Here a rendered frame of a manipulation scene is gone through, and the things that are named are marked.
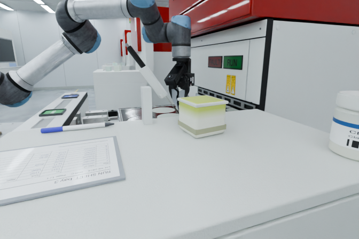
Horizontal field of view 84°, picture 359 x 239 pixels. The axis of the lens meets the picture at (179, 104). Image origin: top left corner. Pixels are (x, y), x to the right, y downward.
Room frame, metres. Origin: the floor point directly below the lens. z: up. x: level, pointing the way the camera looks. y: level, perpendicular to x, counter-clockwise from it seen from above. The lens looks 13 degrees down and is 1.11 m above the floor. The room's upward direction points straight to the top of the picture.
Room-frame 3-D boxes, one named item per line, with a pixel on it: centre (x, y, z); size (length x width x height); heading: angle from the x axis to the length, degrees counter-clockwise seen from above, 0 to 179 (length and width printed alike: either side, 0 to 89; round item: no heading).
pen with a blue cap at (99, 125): (0.40, 0.21, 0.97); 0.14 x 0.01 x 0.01; 109
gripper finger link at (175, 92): (0.82, 0.00, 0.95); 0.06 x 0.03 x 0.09; 150
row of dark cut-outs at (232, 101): (0.80, -0.16, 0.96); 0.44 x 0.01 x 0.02; 19
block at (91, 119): (0.69, 0.30, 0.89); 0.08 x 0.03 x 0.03; 109
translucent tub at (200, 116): (0.39, -0.04, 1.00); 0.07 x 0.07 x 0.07; 28
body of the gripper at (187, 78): (0.82, -0.01, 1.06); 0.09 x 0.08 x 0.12; 150
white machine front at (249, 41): (0.97, -0.12, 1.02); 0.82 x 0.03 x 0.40; 19
